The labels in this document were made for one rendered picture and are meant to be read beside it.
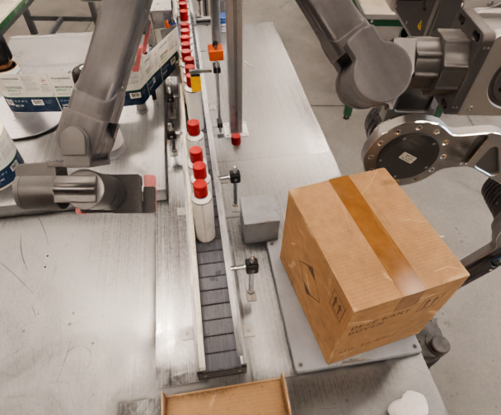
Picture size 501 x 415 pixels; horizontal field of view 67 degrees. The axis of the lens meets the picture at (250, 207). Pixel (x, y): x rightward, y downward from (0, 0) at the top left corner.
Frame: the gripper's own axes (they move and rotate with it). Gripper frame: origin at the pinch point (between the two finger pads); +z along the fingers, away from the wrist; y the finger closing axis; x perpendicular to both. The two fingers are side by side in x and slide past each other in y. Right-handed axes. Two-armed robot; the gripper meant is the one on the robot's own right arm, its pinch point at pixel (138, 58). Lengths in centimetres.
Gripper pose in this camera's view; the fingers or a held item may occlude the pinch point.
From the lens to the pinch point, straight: 111.4
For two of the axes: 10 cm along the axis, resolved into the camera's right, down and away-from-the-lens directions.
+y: 0.0, 7.5, -6.6
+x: 10.0, 0.0, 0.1
